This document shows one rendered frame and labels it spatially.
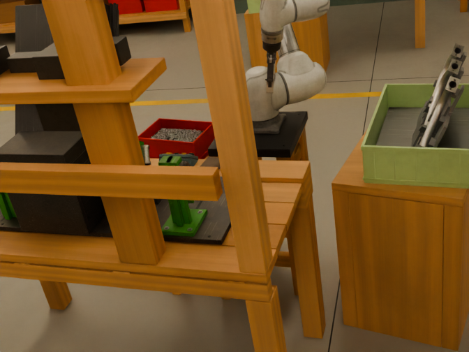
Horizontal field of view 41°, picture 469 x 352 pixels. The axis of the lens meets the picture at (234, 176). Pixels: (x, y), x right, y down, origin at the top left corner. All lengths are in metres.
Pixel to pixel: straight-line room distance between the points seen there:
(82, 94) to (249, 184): 0.55
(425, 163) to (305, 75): 0.70
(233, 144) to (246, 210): 0.23
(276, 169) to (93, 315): 1.42
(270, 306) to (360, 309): 0.95
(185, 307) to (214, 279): 1.22
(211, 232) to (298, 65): 0.99
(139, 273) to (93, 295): 1.38
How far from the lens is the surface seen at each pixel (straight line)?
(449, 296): 2.81
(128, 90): 1.79
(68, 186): 2.06
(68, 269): 2.38
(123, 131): 1.93
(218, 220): 2.29
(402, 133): 2.84
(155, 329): 3.27
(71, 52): 1.88
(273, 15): 2.51
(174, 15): 7.61
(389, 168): 2.56
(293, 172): 2.51
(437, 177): 2.55
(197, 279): 2.15
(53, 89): 1.94
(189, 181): 1.85
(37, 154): 2.30
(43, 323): 3.56
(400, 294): 2.87
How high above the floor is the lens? 2.16
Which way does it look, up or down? 30 degrees down
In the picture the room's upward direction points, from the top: 10 degrees counter-clockwise
